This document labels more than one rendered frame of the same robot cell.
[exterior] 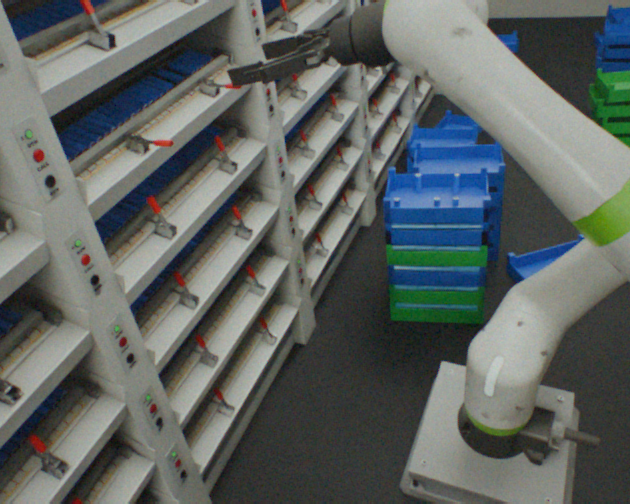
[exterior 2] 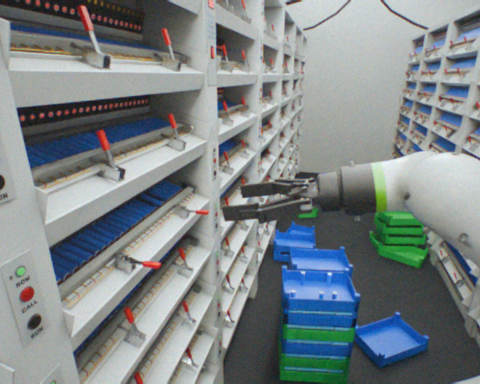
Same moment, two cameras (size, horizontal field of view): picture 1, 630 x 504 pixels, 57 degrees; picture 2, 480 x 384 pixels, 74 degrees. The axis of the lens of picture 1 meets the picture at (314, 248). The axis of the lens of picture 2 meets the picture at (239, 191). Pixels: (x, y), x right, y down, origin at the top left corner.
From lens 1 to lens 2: 0.46 m
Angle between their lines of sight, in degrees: 19
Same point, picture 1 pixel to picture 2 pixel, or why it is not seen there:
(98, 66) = (106, 196)
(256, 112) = (206, 228)
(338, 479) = not seen: outside the picture
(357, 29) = (348, 185)
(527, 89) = not seen: outside the picture
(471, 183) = (337, 279)
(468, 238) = (342, 322)
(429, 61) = (474, 228)
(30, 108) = (29, 242)
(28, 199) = (1, 350)
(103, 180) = (90, 303)
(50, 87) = (57, 218)
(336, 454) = not seen: outside the picture
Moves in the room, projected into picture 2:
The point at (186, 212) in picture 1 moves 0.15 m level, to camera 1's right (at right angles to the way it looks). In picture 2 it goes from (153, 316) to (213, 307)
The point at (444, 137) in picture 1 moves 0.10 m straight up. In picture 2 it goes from (294, 239) to (295, 227)
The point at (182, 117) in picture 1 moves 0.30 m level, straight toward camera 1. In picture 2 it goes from (162, 236) to (194, 316)
